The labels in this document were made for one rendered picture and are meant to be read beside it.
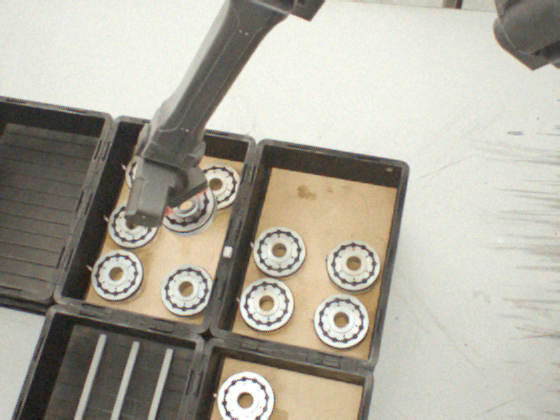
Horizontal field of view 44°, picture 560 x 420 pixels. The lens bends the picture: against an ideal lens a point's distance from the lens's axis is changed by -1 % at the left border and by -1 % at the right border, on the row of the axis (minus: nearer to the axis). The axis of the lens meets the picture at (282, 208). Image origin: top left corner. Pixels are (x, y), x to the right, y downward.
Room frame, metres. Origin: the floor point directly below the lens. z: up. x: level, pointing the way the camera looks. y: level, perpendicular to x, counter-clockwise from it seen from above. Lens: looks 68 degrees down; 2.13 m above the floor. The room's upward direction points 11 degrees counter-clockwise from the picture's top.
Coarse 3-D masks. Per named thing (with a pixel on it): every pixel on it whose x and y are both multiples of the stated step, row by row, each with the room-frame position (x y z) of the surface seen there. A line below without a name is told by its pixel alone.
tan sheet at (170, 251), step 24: (240, 168) 0.64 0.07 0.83; (216, 216) 0.54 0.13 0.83; (168, 240) 0.51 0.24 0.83; (192, 240) 0.50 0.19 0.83; (216, 240) 0.49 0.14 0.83; (144, 264) 0.47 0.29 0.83; (168, 264) 0.46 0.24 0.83; (216, 264) 0.44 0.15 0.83; (144, 288) 0.42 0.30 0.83; (192, 288) 0.40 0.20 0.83; (144, 312) 0.37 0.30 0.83; (168, 312) 0.36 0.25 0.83
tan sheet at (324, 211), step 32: (288, 192) 0.56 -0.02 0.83; (320, 192) 0.55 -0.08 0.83; (352, 192) 0.54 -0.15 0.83; (384, 192) 0.52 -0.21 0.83; (288, 224) 0.49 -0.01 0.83; (320, 224) 0.48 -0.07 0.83; (352, 224) 0.47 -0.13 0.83; (384, 224) 0.45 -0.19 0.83; (320, 256) 0.41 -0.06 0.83; (384, 256) 0.39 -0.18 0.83; (320, 288) 0.35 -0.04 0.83; (352, 352) 0.22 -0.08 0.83
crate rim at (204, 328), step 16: (112, 128) 0.73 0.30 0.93; (112, 144) 0.70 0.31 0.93; (256, 144) 0.63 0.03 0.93; (96, 176) 0.63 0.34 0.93; (240, 192) 0.54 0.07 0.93; (80, 224) 0.54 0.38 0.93; (224, 240) 0.45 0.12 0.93; (64, 272) 0.45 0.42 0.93; (64, 304) 0.39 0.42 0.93; (80, 304) 0.38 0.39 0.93; (96, 304) 0.37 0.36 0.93; (208, 304) 0.33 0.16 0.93; (144, 320) 0.33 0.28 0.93; (160, 320) 0.33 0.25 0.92; (176, 320) 0.32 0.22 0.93; (208, 320) 0.31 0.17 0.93
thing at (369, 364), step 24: (264, 144) 0.63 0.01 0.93; (288, 144) 0.62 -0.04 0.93; (408, 168) 0.52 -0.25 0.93; (240, 216) 0.49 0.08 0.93; (240, 240) 0.44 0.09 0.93; (384, 288) 0.30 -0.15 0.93; (216, 312) 0.32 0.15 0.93; (384, 312) 0.26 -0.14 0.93; (216, 336) 0.27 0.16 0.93; (240, 336) 0.27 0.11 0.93; (336, 360) 0.19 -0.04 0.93; (360, 360) 0.19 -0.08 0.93
